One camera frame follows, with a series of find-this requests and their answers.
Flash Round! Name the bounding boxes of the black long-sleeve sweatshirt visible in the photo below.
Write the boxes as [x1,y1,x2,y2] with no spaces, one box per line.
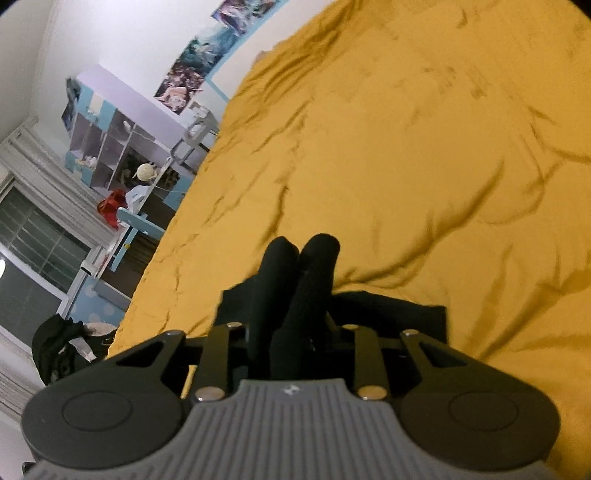
[214,234,448,381]

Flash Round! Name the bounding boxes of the dark clothes pile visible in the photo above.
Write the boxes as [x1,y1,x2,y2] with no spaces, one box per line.
[31,315,117,385]

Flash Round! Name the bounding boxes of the blue and white chair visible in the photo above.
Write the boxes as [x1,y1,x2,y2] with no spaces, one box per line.
[107,207,164,272]

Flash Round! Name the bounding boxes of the red bag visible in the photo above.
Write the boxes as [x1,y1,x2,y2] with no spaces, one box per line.
[96,189,127,230]

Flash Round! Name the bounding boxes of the cream round hat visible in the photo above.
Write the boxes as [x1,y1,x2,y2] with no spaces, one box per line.
[133,163,158,182]

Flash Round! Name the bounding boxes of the window with grey curtain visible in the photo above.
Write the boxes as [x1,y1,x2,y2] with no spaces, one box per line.
[1,119,112,421]

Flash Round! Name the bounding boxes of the grey metal trolley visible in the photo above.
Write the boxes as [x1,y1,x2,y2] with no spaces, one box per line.
[170,106,218,175]

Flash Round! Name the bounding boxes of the desk with shelf unit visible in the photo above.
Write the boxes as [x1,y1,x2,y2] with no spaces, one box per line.
[62,64,195,232]

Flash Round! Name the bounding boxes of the mustard yellow quilt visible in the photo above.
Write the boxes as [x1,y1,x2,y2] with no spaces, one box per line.
[110,1,590,479]

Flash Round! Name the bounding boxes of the anime poster strip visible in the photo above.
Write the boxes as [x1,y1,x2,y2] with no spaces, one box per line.
[154,0,281,115]

